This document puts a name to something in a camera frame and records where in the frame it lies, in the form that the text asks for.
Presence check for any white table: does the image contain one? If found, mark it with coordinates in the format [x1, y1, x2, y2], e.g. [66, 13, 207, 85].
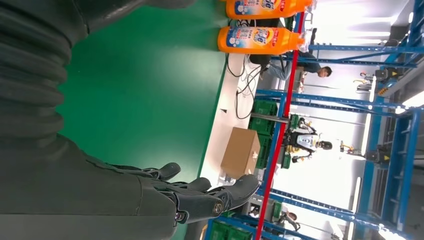
[199, 52, 266, 186]

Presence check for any brown cardboard box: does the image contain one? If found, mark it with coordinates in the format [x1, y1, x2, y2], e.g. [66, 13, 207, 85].
[220, 127, 262, 180]

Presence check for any black cable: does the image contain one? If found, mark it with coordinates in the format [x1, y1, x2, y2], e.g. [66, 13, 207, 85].
[226, 52, 248, 79]
[235, 64, 263, 120]

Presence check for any red metal post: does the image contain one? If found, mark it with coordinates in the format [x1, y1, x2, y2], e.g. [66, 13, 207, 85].
[255, 11, 306, 240]

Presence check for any blue metal rack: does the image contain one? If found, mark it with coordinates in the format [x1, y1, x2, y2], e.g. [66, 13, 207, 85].
[203, 0, 424, 240]

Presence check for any grey metal post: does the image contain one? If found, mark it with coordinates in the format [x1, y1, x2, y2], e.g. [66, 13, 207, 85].
[250, 112, 290, 124]

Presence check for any green plastic crate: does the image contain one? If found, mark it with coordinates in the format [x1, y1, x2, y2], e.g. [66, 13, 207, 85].
[248, 116, 276, 137]
[210, 220, 253, 240]
[253, 99, 278, 117]
[255, 134, 273, 170]

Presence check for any background humanoid robot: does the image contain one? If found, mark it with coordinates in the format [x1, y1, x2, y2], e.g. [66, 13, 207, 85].
[284, 115, 334, 164]

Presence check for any person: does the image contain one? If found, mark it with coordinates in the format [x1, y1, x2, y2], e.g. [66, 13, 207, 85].
[264, 51, 333, 81]

